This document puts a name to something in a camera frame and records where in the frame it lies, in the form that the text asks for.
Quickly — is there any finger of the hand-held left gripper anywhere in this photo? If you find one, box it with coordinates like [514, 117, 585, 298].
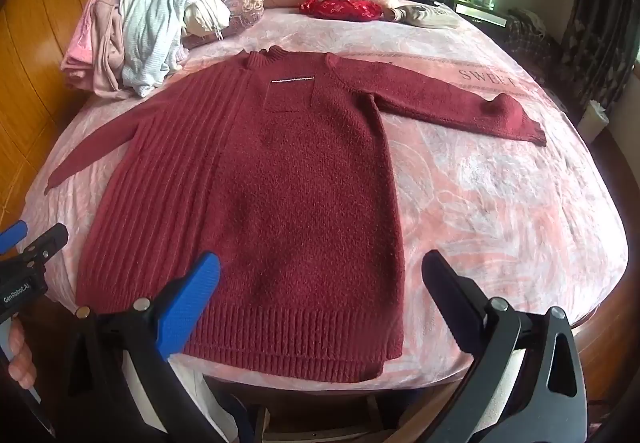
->
[0, 220, 29, 255]
[20, 223, 69, 274]

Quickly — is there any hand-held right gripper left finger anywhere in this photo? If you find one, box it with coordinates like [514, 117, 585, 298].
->
[65, 252, 246, 443]

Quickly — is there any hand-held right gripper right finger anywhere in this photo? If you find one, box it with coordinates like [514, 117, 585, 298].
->
[421, 250, 588, 443]

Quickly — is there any dark red knit sweater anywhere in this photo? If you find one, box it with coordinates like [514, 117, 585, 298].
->
[44, 47, 547, 384]

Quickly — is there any pile of white pink clothes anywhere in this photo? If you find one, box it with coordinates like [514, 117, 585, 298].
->
[119, 0, 239, 98]

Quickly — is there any person's left hand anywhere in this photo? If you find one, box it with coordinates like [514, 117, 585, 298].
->
[7, 323, 34, 392]

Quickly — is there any pink floral blanket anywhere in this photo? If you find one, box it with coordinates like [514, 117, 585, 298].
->
[25, 5, 631, 396]

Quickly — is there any light pink folded garment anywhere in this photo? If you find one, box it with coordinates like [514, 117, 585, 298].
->
[60, 0, 98, 91]

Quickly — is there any beige zippered garment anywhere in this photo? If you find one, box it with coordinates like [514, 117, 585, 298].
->
[182, 0, 231, 42]

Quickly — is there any dark checked sofa cover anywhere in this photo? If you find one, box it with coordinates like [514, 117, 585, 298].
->
[500, 8, 567, 70]

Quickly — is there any beige cap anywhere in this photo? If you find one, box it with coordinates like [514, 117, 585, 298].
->
[387, 3, 461, 30]

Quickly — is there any dark side table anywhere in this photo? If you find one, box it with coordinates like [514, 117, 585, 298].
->
[452, 0, 512, 27]

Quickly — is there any dark curtain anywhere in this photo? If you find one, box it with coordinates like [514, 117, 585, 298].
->
[560, 0, 640, 116]

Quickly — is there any paisley patterned pillow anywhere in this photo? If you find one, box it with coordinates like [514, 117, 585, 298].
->
[185, 0, 271, 50]

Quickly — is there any red embroidered pouch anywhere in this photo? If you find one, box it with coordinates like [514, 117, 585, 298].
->
[300, 0, 387, 24]

